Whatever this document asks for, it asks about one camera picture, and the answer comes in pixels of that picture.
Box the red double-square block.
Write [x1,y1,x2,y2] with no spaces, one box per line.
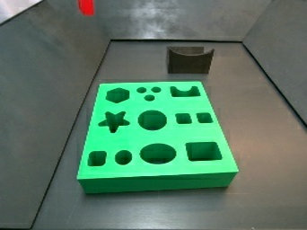
[77,0,94,16]

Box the green shape-sorting foam board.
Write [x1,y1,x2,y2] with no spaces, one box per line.
[76,81,238,194]

